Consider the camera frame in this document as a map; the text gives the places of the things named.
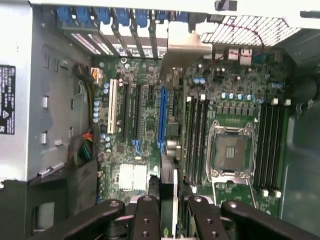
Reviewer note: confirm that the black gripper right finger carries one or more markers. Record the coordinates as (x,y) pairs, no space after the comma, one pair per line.
(207,221)

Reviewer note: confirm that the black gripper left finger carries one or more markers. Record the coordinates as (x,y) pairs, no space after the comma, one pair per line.
(146,220)

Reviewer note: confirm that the silver chipset heatsink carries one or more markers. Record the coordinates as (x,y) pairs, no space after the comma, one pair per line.
(132,176)

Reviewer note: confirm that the CPU socket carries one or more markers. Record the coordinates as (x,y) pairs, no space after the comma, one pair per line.
(231,152)

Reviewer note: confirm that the black RAM slot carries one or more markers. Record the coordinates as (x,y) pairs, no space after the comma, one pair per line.
(206,140)
(262,147)
(198,142)
(281,147)
(190,142)
(275,147)
(268,147)

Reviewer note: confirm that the long black expansion slot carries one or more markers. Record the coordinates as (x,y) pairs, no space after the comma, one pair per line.
(138,112)
(125,112)

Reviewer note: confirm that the blue expansion slot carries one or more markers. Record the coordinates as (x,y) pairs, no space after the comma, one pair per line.
(163,112)

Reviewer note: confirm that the white expansion slot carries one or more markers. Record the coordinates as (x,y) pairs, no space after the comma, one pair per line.
(112,107)

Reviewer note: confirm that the open black PC case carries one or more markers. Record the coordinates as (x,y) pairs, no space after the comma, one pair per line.
(305,150)

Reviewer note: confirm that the short black expansion slot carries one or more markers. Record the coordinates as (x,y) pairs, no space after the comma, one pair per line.
(151,92)

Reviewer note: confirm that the green motherboard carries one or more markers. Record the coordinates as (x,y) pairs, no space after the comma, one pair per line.
(225,82)

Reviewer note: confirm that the black air duct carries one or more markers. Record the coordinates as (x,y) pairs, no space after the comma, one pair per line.
(50,195)

